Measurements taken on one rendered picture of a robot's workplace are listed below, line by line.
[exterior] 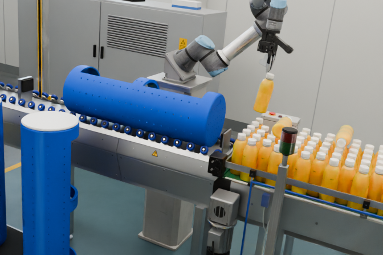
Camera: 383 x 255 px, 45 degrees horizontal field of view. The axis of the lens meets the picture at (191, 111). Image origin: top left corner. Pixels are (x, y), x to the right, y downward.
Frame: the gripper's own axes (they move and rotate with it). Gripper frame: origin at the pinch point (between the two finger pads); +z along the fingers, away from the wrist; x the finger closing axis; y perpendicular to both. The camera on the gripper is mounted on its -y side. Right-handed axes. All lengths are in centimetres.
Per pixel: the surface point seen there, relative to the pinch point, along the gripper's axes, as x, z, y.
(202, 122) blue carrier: 25.2, 28.1, 20.8
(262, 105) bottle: 3.0, 17.6, -1.0
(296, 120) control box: -18.2, 26.7, -14.9
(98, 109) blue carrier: 27, 37, 81
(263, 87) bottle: 3.4, 8.8, 0.4
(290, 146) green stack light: 48, 19, -28
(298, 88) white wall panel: -266, 62, 39
